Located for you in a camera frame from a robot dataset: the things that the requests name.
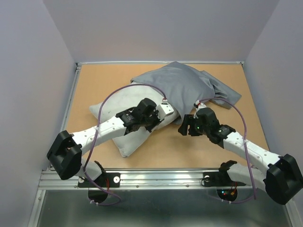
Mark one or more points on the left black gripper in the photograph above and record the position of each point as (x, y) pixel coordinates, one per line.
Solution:
(157, 120)

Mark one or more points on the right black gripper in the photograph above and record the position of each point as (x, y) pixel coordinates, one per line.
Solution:
(183, 129)

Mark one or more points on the white pillow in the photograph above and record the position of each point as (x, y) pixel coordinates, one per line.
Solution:
(134, 96)

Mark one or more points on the grey pillowcase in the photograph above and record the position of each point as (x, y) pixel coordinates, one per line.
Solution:
(184, 85)

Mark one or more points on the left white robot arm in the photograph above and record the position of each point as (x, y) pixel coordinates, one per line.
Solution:
(65, 154)

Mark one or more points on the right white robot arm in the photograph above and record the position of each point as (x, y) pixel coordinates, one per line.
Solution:
(279, 176)

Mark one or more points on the metal front panel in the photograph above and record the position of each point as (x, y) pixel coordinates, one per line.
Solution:
(160, 208)

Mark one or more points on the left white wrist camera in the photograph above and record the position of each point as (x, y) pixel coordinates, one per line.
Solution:
(164, 110)

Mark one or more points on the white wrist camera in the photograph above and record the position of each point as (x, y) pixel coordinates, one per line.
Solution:
(164, 110)
(198, 105)

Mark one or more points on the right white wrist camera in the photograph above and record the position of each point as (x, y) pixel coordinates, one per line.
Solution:
(198, 105)

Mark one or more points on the aluminium frame rail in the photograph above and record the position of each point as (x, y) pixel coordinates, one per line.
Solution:
(135, 179)

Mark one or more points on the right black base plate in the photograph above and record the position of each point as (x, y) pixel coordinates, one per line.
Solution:
(218, 179)

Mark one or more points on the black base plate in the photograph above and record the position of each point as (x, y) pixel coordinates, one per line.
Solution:
(218, 179)
(110, 179)

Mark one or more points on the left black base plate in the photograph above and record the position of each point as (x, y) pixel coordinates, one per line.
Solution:
(110, 179)

